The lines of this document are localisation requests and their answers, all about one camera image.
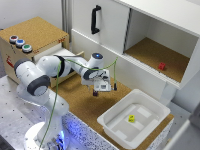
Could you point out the pink block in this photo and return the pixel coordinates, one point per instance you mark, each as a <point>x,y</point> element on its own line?
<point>161,66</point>

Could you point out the green button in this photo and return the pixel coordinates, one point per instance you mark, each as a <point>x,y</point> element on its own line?
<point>26,48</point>

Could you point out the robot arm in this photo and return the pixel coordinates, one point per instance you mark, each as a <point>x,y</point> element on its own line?
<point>36,83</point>

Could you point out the white sliding door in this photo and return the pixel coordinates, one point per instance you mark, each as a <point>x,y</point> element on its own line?
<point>111,23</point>

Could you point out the red button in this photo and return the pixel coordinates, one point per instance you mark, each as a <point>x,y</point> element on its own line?
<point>13,39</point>

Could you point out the blue button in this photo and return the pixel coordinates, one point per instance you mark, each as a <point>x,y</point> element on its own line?
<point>20,42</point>

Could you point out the white cabinet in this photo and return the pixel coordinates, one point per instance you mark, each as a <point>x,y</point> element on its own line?
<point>146,75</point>

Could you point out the white plastic box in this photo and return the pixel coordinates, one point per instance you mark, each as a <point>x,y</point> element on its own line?
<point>113,121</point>

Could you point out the yellow block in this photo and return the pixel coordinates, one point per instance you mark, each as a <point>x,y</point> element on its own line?
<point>132,118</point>

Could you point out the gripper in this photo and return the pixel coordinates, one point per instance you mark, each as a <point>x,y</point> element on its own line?
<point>102,85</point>

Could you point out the wooden drawer box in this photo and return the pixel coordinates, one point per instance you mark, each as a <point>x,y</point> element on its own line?
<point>33,31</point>

